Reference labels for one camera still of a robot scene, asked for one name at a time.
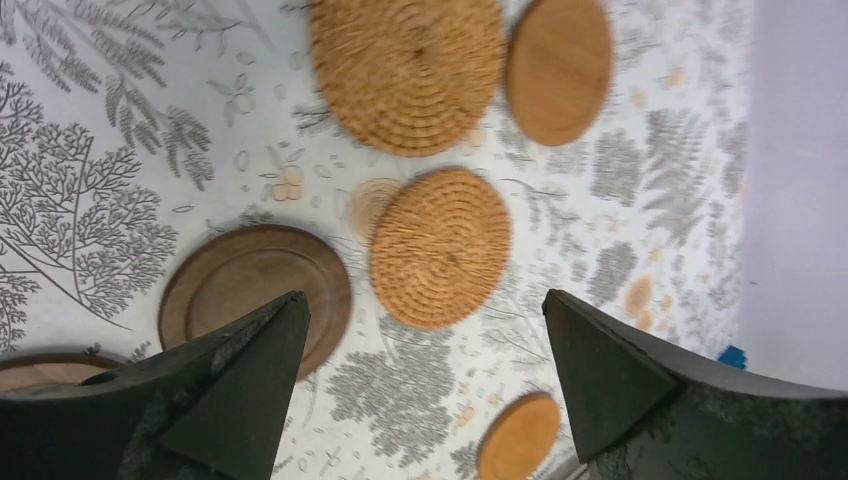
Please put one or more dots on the light wooden coaster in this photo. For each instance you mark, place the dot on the light wooden coaster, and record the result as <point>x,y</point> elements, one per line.
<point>520,438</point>
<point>559,69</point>

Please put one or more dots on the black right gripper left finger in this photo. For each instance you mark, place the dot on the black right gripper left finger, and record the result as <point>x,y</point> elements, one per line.
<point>212,408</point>

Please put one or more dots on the blue toy brick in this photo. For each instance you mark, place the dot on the blue toy brick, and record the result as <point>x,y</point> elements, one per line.
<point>733,356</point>

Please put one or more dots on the woven rattan coaster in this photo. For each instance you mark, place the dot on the woven rattan coaster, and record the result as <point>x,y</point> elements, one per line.
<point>440,249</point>
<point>410,78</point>

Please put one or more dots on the dark wooden coaster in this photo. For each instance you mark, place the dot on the dark wooden coaster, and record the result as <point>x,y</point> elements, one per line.
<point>49,369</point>
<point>240,271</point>

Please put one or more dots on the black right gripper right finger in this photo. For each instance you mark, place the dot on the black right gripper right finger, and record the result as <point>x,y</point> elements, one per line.
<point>640,407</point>

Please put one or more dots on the floral tablecloth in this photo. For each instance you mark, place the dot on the floral tablecloth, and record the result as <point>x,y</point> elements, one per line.
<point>134,131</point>

